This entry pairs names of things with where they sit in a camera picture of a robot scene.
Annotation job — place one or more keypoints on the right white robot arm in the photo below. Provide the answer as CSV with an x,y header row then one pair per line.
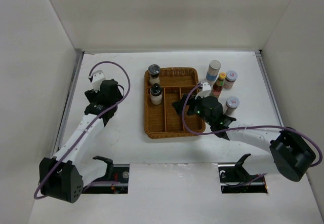
x,y
288,153

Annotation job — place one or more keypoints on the clear-lid white spice jar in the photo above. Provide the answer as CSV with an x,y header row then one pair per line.
x,y
154,71

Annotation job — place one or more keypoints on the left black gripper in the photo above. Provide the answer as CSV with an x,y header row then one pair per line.
x,y
93,96

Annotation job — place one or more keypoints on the red-label spice jar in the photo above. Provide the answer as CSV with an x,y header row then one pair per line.
x,y
231,77
231,104

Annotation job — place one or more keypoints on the far red-label spice jar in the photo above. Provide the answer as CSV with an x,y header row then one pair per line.
x,y
231,77

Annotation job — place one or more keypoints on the right silver-lid salt shaker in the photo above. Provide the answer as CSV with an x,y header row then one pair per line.
x,y
213,71

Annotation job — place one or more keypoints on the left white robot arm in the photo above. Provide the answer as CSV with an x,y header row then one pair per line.
x,y
64,176

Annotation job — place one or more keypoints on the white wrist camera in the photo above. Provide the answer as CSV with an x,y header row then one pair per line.
x,y
96,79
204,90

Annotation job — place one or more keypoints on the near red-label spice jar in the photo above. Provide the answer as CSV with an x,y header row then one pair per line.
x,y
231,104

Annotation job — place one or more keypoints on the yellow-cap red sauce bottle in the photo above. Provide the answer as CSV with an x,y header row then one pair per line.
x,y
218,85

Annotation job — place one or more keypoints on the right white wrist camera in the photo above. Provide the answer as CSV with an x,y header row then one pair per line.
x,y
204,90

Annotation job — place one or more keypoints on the black-cap white spice jar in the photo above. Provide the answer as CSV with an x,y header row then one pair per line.
x,y
156,94

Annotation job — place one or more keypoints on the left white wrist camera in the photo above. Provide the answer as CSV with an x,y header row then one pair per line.
x,y
96,79

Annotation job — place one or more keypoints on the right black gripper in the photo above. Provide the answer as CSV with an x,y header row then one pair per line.
x,y
191,101

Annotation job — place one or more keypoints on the brown wicker tray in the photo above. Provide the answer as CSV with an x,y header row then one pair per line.
x,y
162,121

